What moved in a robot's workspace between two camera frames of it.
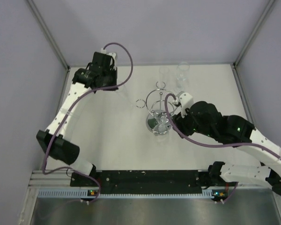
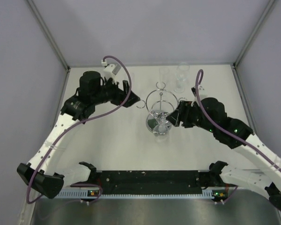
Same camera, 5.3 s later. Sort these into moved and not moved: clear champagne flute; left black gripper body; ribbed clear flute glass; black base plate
Moved: ribbed clear flute glass; left black gripper body
Not moved: clear champagne flute; black base plate
